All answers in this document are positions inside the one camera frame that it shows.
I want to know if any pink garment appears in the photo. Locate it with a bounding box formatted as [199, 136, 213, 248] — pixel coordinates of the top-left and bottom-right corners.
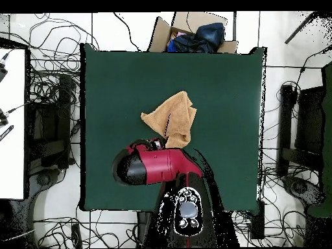
[169, 30, 187, 41]

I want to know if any brown cardboard box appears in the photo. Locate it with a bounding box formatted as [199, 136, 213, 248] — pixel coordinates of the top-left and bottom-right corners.
[147, 11, 239, 54]

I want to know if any black camera device with cable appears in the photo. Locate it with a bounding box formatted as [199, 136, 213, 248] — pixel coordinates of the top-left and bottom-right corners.
[0, 102, 29, 127]
[0, 49, 14, 82]

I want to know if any grey stand base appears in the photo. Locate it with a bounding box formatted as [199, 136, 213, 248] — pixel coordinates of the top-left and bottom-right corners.
[29, 167, 62, 193]
[281, 174, 325, 207]

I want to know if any green covered side table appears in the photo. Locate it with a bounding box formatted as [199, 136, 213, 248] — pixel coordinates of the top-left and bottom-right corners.
[305, 60, 332, 219]

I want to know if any black cable tangle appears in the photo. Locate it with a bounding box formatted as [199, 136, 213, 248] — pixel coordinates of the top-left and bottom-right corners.
[0, 12, 146, 249]
[231, 43, 332, 248]

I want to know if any long black cable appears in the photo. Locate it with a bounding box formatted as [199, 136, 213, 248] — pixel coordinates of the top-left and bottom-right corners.
[113, 12, 142, 52]

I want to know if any dark green table cloth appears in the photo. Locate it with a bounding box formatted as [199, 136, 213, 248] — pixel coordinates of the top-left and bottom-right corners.
[79, 42, 268, 216]

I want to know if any dark navy garment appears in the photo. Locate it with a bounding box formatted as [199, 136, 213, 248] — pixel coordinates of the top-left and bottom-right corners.
[167, 32, 220, 54]

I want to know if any black rectangular box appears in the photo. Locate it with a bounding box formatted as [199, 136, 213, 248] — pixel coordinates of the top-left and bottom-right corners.
[249, 200, 266, 240]

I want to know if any blue denim garment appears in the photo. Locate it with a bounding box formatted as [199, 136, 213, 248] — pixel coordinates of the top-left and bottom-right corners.
[194, 22, 226, 49]

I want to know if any tan terry towel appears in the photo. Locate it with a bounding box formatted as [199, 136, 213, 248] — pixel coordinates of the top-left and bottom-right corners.
[140, 90, 198, 150]

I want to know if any black stand frame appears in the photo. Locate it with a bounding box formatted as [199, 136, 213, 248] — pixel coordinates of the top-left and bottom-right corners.
[25, 73, 80, 172]
[276, 84, 326, 178]

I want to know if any black perforated strip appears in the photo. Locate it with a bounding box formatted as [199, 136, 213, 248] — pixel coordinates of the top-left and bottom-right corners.
[0, 124, 14, 142]

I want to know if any black metal bar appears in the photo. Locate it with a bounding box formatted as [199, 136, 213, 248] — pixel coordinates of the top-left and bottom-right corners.
[284, 11, 317, 45]

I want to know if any white table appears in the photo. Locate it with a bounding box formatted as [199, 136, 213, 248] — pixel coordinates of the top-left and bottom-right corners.
[0, 47, 27, 200]

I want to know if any black power strip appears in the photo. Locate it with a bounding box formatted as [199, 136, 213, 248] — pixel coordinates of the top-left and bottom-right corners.
[70, 222, 83, 249]

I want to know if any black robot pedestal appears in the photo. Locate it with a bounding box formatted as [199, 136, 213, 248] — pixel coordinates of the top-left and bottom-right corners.
[136, 210, 161, 248]

